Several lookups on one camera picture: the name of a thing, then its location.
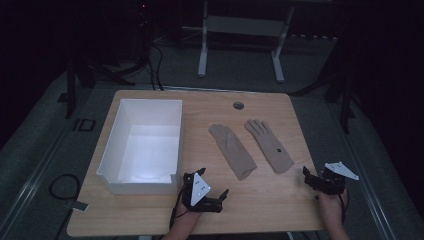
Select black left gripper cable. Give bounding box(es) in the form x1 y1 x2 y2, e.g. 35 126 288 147
168 184 188 230

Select person's right hand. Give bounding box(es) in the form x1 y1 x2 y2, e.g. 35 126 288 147
316 190 350 228

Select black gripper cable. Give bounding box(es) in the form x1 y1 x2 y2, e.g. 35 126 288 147
168 184 188 230
337 186 351 225

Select white box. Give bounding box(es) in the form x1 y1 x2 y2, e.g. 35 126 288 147
95 98 184 196

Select black looped floor cable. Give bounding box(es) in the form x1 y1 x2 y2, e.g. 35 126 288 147
48 173 82 201

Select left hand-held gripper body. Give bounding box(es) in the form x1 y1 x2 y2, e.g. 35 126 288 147
181 171 224 214

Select beige glove with black dot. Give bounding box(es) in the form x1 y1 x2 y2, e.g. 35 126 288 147
243 118 295 175

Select black rectangular floor frame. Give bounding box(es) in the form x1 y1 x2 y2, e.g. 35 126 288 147
72 117 97 132

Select person's left hand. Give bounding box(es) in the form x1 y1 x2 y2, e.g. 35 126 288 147
171 199 203 232

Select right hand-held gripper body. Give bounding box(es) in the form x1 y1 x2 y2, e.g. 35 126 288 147
309 161 360 196

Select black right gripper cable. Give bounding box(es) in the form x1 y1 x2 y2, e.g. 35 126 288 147
337 186 351 225

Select plain beige glove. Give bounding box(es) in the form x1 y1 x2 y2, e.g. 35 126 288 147
208 123 258 181

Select black hanging cables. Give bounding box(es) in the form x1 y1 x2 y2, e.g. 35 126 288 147
145 41 165 92

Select grey floor tape piece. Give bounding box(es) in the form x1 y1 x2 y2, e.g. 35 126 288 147
71 200 90 213

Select white metal desk frame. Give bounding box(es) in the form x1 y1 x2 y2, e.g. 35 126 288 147
181 0 296 84

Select black tripod stand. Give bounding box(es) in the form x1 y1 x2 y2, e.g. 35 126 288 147
57 58 136 120
289 64 363 135

